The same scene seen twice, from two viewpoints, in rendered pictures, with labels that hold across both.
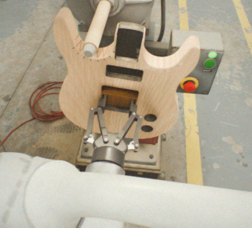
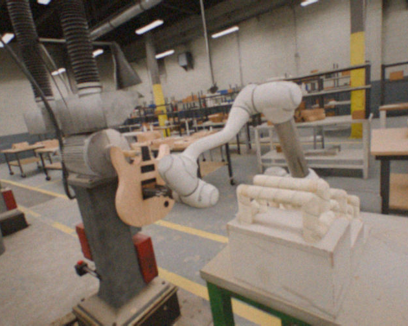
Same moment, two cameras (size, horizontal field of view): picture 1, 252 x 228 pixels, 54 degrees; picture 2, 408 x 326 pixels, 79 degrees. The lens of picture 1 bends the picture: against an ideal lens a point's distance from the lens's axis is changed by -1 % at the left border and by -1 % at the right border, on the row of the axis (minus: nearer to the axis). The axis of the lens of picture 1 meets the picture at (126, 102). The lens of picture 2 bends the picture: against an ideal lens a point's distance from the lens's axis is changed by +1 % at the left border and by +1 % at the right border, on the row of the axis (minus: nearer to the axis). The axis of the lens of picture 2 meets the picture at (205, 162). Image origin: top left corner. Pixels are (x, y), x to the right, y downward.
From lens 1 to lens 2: 1.00 m
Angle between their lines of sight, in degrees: 59
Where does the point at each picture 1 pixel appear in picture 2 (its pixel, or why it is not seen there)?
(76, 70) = (127, 176)
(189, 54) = (166, 149)
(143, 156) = (159, 287)
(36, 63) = not seen: outside the picture
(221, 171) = not seen: hidden behind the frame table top
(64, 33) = (120, 154)
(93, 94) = (138, 190)
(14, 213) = (184, 160)
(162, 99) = not seen: hidden behind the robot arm
